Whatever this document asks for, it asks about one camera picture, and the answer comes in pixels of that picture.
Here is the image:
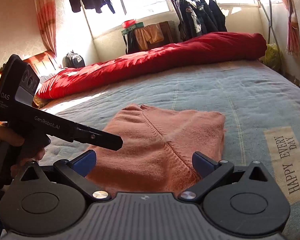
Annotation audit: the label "orange knit sweater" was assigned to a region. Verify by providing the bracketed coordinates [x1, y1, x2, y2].
[86, 104, 225, 196]

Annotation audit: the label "pink curtain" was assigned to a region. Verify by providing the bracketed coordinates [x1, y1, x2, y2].
[34, 0, 57, 56]
[282, 0, 300, 57]

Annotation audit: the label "person's left hand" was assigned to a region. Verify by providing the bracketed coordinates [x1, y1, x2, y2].
[0, 125, 47, 181]

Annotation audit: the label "orange cloth on cabinet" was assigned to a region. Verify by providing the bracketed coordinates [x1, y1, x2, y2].
[134, 23, 165, 51]

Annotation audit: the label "green box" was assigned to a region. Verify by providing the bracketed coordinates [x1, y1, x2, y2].
[121, 22, 144, 36]

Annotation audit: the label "black hanging jacket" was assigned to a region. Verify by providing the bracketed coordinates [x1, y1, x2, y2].
[176, 0, 227, 41]

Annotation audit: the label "pink curtain right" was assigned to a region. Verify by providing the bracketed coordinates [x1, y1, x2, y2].
[282, 0, 300, 57]

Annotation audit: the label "red basin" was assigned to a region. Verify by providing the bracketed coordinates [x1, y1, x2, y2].
[121, 19, 136, 29]

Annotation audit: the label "dark wooden cabinet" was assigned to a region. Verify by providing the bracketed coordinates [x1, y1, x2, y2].
[147, 21, 180, 49]

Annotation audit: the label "pink curtain left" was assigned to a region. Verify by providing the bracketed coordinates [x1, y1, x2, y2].
[34, 0, 57, 56]

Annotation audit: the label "beige pillow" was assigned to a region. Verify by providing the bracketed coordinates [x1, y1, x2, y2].
[33, 80, 52, 108]

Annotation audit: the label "wooden headboard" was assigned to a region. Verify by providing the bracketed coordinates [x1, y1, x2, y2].
[0, 49, 58, 128]

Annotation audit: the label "yellow-green bag by bed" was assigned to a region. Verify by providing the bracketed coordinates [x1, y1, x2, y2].
[260, 43, 282, 72]

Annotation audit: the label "red duvet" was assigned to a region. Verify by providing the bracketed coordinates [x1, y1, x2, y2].
[37, 32, 267, 100]

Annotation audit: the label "black backpack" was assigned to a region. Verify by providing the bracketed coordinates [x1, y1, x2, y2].
[62, 51, 85, 68]

